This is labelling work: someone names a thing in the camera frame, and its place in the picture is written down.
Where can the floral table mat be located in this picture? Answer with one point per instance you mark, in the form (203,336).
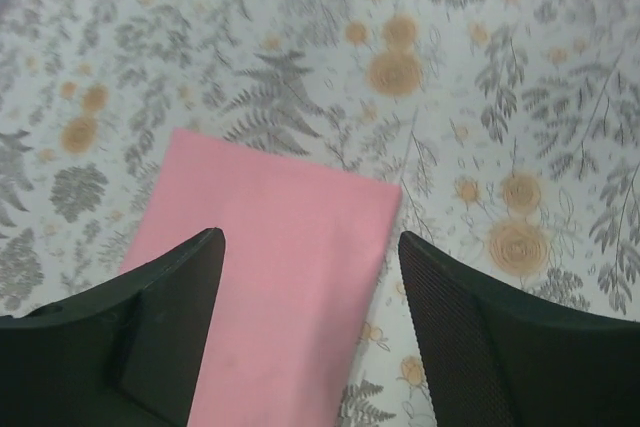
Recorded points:
(510,127)

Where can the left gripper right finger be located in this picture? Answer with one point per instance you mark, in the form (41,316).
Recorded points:
(494,355)

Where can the pink t shirt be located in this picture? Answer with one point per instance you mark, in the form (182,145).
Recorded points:
(304,248)

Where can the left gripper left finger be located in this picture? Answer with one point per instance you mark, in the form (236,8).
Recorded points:
(126,352)

